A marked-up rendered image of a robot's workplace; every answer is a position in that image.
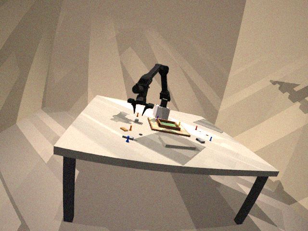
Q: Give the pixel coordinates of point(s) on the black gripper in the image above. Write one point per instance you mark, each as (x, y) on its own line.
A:
(147, 106)

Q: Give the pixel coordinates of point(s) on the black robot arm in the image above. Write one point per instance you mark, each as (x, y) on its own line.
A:
(143, 85)

